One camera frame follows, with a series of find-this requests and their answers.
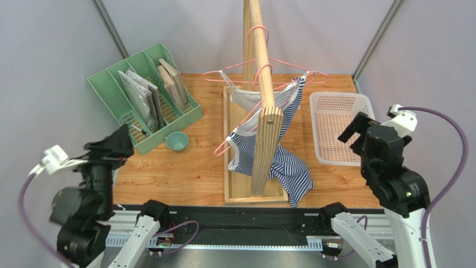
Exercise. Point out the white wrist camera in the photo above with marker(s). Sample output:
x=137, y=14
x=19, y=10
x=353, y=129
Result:
x=403, y=121
x=56, y=160

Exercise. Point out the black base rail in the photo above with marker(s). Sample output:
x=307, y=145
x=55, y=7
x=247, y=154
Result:
x=244, y=228

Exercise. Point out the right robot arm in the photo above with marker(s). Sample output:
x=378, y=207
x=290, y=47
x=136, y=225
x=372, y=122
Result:
x=402, y=193

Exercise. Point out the grey plastic-wrapped booklets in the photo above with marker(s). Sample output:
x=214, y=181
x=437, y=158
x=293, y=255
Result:
x=144, y=97

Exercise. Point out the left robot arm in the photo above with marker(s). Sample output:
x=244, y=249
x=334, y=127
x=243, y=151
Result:
x=83, y=210

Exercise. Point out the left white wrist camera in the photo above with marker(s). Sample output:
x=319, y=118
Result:
x=56, y=160

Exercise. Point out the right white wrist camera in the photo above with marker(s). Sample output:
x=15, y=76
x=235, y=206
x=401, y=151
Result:
x=403, y=121

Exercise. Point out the small teal bowl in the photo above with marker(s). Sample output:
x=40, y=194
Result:
x=177, y=141

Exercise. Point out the white plastic basket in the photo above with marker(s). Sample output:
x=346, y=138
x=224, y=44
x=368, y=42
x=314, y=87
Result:
x=331, y=113

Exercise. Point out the green file organizer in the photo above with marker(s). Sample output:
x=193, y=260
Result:
x=109, y=87

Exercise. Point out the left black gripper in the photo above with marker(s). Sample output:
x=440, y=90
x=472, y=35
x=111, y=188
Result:
x=113, y=150

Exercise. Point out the blue striped tank top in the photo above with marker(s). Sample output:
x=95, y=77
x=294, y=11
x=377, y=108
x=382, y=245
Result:
x=291, y=171

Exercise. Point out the brown notebooks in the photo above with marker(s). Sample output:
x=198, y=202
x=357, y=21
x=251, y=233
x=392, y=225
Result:
x=173, y=83

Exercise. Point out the wooden clothes rack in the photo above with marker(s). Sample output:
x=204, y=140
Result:
x=240, y=189

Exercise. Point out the white tank top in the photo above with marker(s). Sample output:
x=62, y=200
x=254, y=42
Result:
x=248, y=100

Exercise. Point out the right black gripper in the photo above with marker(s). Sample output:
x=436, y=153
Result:
x=363, y=131

